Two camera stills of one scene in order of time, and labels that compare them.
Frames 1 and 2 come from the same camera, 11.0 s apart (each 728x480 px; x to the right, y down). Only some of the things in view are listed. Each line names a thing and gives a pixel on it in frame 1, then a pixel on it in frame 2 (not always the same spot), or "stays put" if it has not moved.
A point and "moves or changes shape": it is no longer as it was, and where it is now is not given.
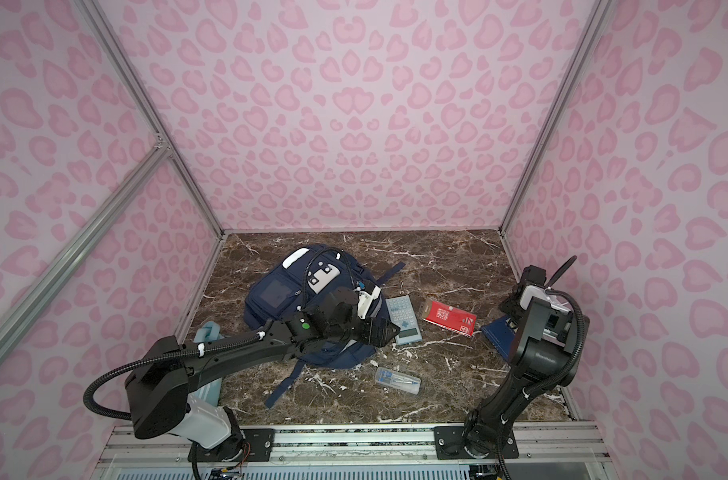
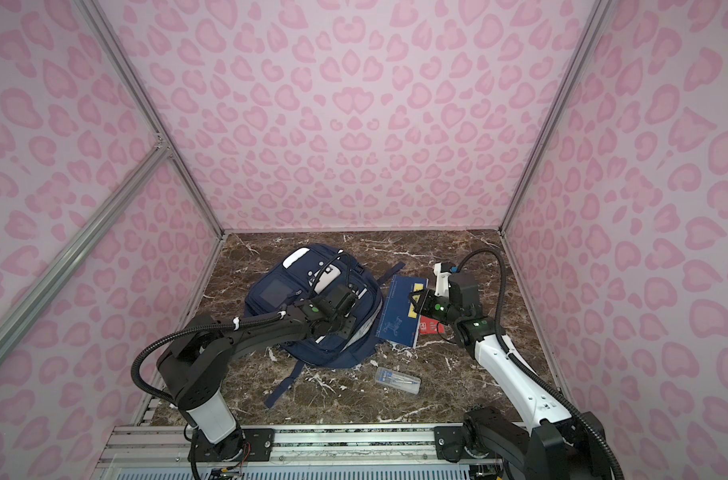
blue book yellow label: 502,334 moves or changes shape
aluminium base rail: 368,452 stays put
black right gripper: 508,305 → 423,308
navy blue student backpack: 304,275 stays put
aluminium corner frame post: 149,107 stays put
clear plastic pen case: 397,380 stays put
